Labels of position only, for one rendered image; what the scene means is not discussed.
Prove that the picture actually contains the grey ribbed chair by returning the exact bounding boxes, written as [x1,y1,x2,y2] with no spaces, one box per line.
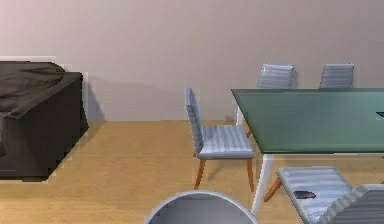
[318,63,356,90]
[256,63,296,90]
[263,166,384,224]
[184,87,256,193]

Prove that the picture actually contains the green glass dining table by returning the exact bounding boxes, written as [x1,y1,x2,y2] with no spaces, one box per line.
[231,87,384,216]

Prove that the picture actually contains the small black red object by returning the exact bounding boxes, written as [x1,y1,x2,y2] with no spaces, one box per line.
[293,190,317,200]

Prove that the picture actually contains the dark brown bed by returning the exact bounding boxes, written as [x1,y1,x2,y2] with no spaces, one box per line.
[0,60,90,183]

